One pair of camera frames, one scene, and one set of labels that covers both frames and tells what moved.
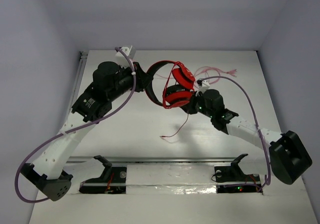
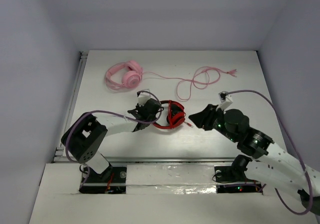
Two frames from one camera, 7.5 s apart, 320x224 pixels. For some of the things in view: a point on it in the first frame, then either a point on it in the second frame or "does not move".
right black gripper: x=189 y=107 -> x=204 y=116
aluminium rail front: x=108 y=159 does not move
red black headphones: x=179 y=93 -> x=176 y=115
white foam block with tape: x=171 y=179 does not move
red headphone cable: x=165 y=91 -> x=186 y=123
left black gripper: x=139 y=76 -> x=139 y=113
